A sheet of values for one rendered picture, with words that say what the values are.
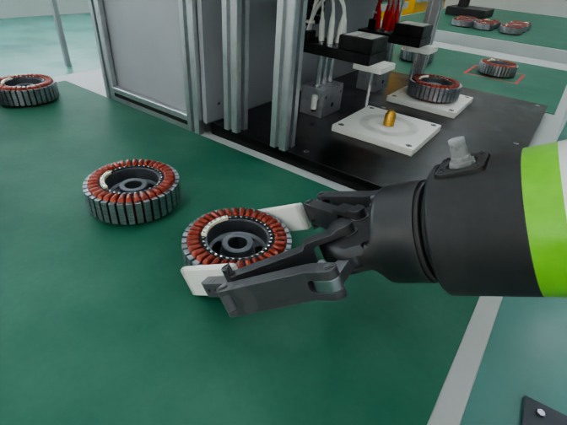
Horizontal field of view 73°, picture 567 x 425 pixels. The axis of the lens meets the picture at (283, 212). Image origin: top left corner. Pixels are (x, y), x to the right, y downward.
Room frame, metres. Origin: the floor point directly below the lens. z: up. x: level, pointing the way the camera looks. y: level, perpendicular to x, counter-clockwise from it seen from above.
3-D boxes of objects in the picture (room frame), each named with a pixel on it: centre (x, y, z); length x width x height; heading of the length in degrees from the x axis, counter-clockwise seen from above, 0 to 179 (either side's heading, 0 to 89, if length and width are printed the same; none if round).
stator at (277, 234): (0.31, 0.04, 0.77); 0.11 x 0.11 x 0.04
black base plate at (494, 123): (0.78, -0.23, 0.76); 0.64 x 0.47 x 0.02; 146
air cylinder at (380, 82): (0.95, -0.19, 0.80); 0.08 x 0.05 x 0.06; 146
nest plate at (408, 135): (0.67, -0.18, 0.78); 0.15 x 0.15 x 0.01; 56
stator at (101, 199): (0.40, 0.19, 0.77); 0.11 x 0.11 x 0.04
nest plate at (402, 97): (0.87, -0.31, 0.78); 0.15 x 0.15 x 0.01; 56
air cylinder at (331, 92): (0.75, -0.06, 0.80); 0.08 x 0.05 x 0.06; 146
